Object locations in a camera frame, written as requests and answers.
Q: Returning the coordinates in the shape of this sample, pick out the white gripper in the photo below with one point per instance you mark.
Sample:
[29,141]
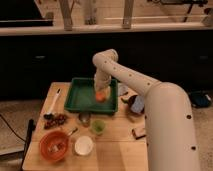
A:
[102,86]

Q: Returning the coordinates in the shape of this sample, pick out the orange apple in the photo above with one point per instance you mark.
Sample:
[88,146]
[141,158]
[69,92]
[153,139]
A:
[100,97]

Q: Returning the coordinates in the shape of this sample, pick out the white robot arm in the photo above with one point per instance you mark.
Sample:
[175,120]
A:
[170,131]

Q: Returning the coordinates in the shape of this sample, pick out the green plastic tray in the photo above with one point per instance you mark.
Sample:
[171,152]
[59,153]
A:
[81,98]

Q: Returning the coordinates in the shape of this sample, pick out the clear plastic packet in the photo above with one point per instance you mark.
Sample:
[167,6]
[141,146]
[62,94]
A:
[122,89]

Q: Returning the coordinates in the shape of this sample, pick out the small metal cup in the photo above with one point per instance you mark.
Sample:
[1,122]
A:
[84,118]

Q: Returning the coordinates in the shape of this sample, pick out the dark bowl with blue cloth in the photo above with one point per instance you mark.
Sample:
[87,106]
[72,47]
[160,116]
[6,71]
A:
[135,104]

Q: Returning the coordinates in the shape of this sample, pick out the small green cup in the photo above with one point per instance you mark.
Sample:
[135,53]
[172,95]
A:
[98,127]

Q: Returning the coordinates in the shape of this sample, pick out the brown wooden block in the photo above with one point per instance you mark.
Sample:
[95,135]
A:
[138,133]

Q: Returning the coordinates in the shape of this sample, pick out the pile of dark raisins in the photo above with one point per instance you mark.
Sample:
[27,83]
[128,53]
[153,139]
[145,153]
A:
[52,121]

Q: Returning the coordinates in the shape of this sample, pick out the white round lid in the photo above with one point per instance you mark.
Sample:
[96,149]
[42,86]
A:
[83,145]

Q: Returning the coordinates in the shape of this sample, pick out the orange bowl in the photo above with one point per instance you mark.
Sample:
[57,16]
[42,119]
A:
[47,153]

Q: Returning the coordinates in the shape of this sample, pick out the metal spoon in bowl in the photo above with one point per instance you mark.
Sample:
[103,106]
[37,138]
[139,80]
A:
[68,135]

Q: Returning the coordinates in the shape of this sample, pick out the blue bag on floor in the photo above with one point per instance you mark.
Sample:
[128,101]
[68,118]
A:
[200,99]

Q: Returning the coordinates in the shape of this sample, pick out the white handled spoon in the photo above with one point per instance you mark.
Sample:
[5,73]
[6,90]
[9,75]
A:
[53,105]

